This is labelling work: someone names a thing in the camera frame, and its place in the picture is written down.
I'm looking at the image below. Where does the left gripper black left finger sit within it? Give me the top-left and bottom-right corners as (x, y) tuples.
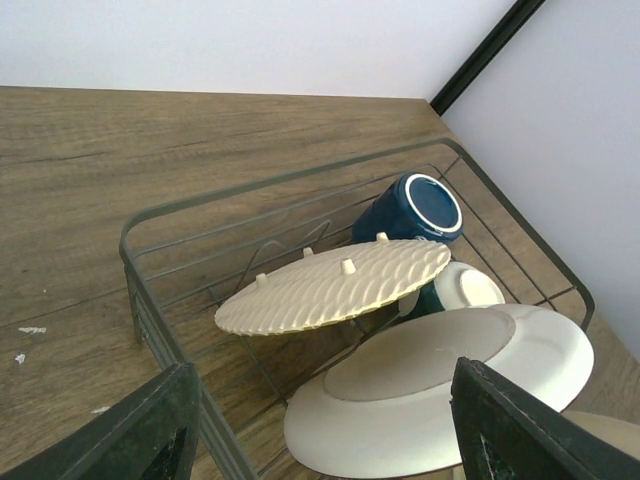
(1, 363), (201, 479)

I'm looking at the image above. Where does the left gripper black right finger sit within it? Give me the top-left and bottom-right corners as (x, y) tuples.
(451, 357), (639, 479)

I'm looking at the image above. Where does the striped white blue plate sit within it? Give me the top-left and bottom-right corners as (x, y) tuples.
(284, 304), (594, 479)

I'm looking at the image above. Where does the round woven bamboo tray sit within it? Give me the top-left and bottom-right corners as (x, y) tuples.
(215, 232), (451, 336)

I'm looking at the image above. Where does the blue ceramic mug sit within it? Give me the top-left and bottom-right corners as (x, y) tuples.
(351, 172), (463, 244)

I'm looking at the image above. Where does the grey wire dish rack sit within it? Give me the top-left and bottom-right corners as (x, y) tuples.
(120, 137), (595, 479)

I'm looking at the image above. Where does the black right frame post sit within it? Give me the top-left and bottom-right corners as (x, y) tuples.
(430, 0), (545, 116)

